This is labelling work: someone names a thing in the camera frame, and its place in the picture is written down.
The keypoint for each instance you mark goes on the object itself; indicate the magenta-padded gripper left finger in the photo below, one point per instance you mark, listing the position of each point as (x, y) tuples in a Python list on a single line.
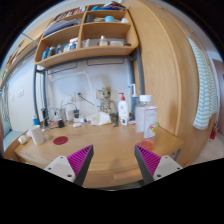
[(63, 166)]

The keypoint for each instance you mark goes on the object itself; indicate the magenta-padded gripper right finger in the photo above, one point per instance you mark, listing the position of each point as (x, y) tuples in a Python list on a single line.
[(165, 166)]

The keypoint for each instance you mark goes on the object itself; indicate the clear drink bottle white cap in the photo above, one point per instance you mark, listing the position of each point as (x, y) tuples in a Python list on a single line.
[(146, 116)]

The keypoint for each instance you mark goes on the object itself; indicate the flat round red coaster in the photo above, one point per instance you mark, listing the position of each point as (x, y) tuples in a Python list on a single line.
[(60, 140)]

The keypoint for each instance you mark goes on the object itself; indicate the black charger block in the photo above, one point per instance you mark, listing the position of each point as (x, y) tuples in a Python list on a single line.
[(61, 124)]

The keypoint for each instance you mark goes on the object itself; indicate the small white oval object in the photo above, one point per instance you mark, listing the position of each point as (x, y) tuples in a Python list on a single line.
[(77, 125)]

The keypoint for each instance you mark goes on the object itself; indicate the round white wrapped item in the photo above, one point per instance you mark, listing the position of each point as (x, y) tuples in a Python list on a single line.
[(22, 139)]

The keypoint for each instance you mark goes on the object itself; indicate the white power strip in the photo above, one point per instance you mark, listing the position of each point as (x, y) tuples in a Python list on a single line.
[(80, 120)]

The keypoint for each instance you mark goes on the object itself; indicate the black upright device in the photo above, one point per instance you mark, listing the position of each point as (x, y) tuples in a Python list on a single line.
[(45, 116)]

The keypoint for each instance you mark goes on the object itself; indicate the blue bottle white cap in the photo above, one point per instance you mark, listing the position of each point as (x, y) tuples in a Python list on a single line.
[(36, 120)]

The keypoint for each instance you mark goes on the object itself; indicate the black plug adapter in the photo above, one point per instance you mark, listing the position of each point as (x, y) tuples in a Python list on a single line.
[(76, 113)]

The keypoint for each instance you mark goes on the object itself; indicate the teal bed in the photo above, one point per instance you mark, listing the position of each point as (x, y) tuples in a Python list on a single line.
[(10, 140)]

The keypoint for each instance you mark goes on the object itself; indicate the crumpled white paper bag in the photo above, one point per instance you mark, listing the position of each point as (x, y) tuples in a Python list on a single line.
[(100, 119)]

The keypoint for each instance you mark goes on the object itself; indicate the small white thermometer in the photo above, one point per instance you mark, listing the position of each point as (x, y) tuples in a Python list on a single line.
[(124, 121)]

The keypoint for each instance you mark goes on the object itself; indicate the white red-topped pump bottle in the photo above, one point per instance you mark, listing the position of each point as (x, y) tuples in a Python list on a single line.
[(123, 108)]

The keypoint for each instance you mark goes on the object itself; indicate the tree creature figurine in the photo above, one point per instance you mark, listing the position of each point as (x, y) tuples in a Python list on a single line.
[(107, 100)]

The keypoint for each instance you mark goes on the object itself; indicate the green striped hanging towel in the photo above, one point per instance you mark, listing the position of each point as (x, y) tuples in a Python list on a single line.
[(205, 96)]

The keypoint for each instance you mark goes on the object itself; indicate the wooden wardrobe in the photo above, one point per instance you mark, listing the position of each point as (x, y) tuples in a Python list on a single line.
[(163, 66)]

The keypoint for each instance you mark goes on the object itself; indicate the wooden shelf unit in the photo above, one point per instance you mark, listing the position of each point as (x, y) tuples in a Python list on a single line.
[(86, 51)]

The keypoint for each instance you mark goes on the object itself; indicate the white wall socket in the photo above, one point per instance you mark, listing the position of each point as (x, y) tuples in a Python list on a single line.
[(98, 94), (82, 96), (72, 98)]

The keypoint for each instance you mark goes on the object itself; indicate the white wall switch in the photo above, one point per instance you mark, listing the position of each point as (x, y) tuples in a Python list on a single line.
[(20, 93)]

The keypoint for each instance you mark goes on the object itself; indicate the grey metal frame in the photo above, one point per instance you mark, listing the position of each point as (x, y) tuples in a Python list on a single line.
[(140, 73)]

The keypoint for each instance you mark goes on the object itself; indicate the long wooden wall shelf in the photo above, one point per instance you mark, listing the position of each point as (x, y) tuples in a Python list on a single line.
[(23, 46)]

